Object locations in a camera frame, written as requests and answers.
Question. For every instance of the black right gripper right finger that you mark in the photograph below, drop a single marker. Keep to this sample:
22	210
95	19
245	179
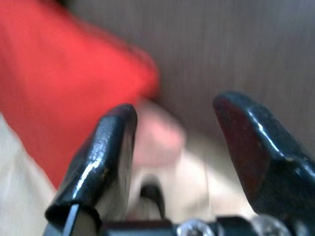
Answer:
270	152

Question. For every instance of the red fabric pillow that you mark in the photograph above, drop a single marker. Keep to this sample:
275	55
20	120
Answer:
54	73

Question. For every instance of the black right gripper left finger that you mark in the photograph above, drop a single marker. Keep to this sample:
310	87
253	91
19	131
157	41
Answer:
103	157

